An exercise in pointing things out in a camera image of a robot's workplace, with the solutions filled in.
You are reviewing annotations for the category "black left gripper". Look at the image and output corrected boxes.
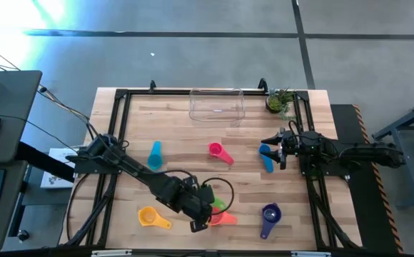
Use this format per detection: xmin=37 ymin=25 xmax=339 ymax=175
xmin=173 ymin=188 xmax=214 ymax=233

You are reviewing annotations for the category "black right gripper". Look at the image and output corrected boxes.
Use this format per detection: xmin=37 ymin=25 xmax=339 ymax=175
xmin=260 ymin=128 xmax=303 ymax=171

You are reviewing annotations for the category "blue measuring cup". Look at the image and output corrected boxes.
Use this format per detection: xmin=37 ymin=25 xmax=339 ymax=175
xmin=258 ymin=143 xmax=275 ymax=174

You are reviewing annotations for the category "orange measuring cup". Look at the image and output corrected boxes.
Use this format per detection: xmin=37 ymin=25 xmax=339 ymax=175
xmin=208 ymin=210 xmax=238 ymax=228

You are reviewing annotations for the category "green measuring cup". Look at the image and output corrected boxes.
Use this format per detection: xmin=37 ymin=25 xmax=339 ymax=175
xmin=210 ymin=197 xmax=228 ymax=212

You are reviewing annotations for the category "yellow measuring cup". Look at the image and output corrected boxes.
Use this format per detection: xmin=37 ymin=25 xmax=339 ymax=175
xmin=137 ymin=206 xmax=173 ymax=230

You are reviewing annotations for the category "pink-red measuring cup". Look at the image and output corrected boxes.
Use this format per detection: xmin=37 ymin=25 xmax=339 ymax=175
xmin=208 ymin=141 xmax=236 ymax=166

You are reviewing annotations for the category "purple measuring cup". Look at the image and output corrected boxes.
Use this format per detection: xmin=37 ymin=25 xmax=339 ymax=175
xmin=259 ymin=202 xmax=283 ymax=240

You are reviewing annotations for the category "teal measuring cup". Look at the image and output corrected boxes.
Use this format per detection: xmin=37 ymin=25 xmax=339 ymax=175
xmin=146 ymin=141 xmax=164 ymax=171

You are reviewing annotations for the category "clear plastic basket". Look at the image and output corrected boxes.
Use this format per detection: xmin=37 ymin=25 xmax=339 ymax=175
xmin=188 ymin=87 xmax=246 ymax=128

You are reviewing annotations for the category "small potted succulent plant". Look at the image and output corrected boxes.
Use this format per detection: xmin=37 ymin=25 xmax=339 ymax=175
xmin=265 ymin=87 xmax=298 ymax=121

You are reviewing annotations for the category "black hazard-striped floor mat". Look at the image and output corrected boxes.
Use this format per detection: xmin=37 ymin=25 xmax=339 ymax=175
xmin=330 ymin=104 xmax=404 ymax=254

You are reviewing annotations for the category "grey metal cart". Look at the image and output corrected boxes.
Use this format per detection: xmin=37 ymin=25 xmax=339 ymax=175
xmin=370 ymin=93 xmax=414 ymax=208

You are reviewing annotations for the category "white printed paper box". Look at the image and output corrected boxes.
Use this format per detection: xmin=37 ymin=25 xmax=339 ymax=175
xmin=41 ymin=148 xmax=78 ymax=189

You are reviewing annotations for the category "black desk support beam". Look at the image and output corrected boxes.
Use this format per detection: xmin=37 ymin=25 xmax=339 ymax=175
xmin=16 ymin=141 xmax=78 ymax=183

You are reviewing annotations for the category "grey low side desk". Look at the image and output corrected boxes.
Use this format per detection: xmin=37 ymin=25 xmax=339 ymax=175
xmin=0 ymin=160 xmax=28 ymax=253

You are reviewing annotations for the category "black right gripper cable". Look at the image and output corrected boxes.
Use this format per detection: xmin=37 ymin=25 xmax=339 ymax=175
xmin=287 ymin=120 xmax=303 ymax=138

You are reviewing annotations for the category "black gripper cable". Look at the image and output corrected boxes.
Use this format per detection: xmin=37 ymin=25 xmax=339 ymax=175
xmin=287 ymin=120 xmax=303 ymax=138
xmin=199 ymin=176 xmax=236 ymax=217

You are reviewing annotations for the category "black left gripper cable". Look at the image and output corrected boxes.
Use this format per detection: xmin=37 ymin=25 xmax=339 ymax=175
xmin=199 ymin=176 xmax=236 ymax=217

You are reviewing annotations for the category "white table edge bracket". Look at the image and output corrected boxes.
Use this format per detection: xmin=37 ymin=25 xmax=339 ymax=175
xmin=291 ymin=251 xmax=332 ymax=257
xmin=91 ymin=249 xmax=133 ymax=257

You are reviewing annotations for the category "black cable bundle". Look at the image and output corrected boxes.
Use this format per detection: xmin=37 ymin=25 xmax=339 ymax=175
xmin=64 ymin=174 xmax=119 ymax=248
xmin=306 ymin=176 xmax=362 ymax=251

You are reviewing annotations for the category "black aluminium table frame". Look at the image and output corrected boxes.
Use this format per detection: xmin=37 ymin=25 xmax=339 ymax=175
xmin=85 ymin=87 xmax=363 ymax=251

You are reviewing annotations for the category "multicoloured wire bundle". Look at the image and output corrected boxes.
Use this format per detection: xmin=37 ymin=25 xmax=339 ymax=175
xmin=37 ymin=84 xmax=99 ymax=142

